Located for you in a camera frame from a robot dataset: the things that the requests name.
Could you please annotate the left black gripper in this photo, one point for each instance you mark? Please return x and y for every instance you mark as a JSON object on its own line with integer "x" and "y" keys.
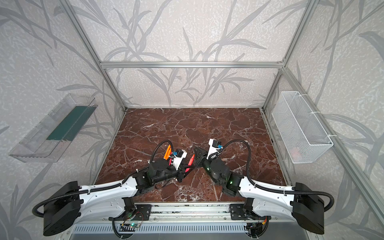
{"x": 182, "y": 170}

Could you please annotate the orange marker far left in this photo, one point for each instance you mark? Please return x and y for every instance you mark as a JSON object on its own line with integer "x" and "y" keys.
{"x": 165, "y": 156}

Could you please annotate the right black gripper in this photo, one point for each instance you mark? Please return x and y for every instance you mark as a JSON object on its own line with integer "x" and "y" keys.
{"x": 202, "y": 160}

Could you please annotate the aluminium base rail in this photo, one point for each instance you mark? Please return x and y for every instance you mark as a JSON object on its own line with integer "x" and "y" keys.
{"x": 192, "y": 211}

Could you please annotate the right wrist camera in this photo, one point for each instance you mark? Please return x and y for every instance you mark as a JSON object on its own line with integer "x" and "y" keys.
{"x": 214, "y": 149}

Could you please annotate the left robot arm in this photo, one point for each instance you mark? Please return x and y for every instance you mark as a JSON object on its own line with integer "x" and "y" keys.
{"x": 73, "y": 204}

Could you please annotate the aluminium frame crossbar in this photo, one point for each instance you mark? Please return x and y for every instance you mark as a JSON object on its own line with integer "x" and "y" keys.
{"x": 247, "y": 65}

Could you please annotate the pink marker group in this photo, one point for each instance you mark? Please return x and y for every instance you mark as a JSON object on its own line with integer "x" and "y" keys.
{"x": 190, "y": 163}

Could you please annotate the white wire mesh basket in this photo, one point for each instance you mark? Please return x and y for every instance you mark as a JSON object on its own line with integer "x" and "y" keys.
{"x": 303, "y": 135}

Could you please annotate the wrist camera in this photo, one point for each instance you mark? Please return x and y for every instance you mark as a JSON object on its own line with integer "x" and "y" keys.
{"x": 178, "y": 156}
{"x": 214, "y": 149}

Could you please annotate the clear plastic wall tray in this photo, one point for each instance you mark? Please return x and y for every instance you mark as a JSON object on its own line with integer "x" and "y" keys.
{"x": 48, "y": 140}

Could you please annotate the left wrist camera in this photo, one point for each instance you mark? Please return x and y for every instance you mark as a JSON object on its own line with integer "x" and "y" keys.
{"x": 178, "y": 156}

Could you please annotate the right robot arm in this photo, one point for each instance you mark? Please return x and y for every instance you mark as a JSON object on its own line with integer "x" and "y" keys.
{"x": 296, "y": 202}

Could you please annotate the orange marker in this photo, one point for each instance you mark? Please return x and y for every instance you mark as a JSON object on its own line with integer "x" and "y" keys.
{"x": 169, "y": 153}
{"x": 165, "y": 156}

